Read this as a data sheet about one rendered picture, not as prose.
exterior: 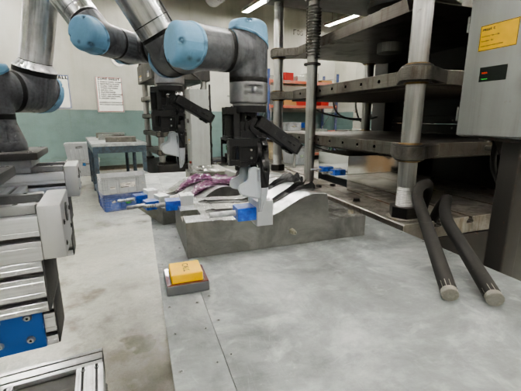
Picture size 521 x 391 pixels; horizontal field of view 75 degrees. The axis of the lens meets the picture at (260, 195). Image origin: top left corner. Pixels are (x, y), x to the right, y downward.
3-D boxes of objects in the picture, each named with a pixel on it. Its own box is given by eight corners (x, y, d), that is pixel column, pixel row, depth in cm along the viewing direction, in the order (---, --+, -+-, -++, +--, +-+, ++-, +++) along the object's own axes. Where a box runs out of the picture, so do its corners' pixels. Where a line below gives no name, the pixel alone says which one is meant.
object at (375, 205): (401, 242, 112) (404, 221, 110) (265, 178, 231) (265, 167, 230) (564, 217, 140) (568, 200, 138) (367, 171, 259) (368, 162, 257)
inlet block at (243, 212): (212, 231, 68) (211, 205, 66) (207, 224, 72) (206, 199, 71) (273, 224, 72) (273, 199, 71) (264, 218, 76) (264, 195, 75)
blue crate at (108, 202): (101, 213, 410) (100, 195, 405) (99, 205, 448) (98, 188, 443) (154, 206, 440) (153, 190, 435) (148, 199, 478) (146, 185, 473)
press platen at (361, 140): (411, 200, 108) (416, 144, 104) (267, 157, 227) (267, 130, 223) (575, 184, 135) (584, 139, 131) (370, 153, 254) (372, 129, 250)
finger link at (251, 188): (237, 213, 68) (234, 168, 68) (265, 211, 70) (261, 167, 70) (242, 214, 65) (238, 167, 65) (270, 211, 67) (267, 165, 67)
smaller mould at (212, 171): (190, 187, 163) (189, 173, 162) (186, 181, 177) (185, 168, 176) (230, 185, 170) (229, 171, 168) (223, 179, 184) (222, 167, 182)
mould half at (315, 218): (188, 258, 80) (184, 203, 77) (176, 226, 104) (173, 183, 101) (364, 235, 96) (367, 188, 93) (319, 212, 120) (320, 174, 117)
